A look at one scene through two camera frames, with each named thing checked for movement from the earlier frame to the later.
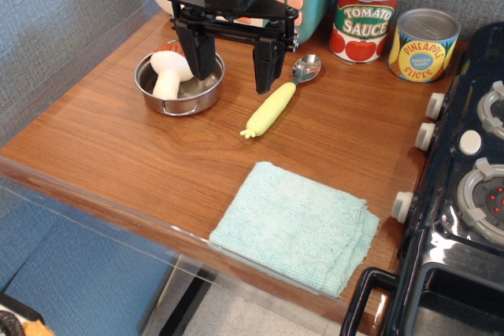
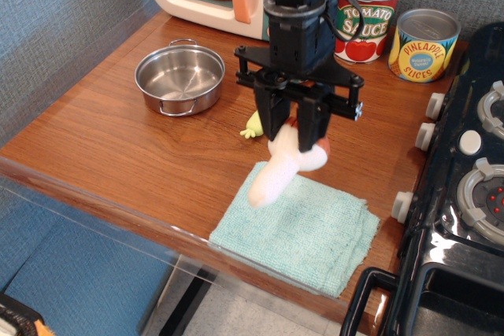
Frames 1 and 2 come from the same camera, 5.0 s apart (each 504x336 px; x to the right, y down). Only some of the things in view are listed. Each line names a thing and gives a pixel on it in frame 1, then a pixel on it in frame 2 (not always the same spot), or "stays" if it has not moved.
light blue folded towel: (298, 230) stays
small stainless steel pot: (194, 94) stays
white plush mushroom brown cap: (172, 65) to (287, 160)
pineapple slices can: (424, 42) stays
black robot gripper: (235, 2) to (298, 60)
